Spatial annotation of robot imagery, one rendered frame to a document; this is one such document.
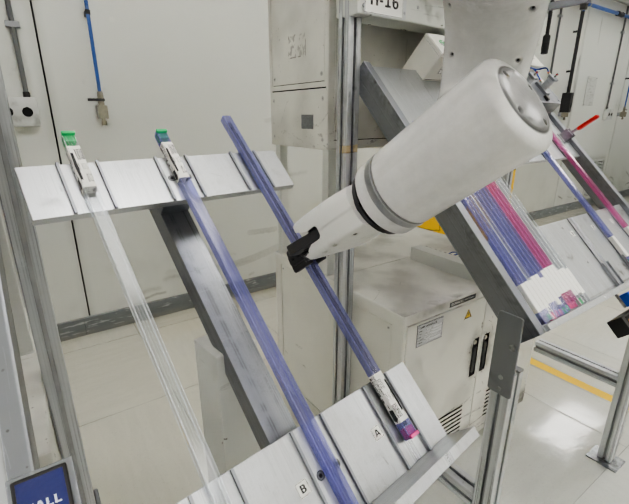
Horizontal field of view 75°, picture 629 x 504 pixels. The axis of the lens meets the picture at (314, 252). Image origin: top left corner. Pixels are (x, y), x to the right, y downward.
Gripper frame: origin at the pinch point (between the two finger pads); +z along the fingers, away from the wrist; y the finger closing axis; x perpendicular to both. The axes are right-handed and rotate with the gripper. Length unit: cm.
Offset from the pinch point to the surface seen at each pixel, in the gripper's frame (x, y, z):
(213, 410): 13.6, 14.0, 13.0
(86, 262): -67, -12, 179
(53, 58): -143, -14, 123
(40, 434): 7, 31, 41
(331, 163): -32, -51, 35
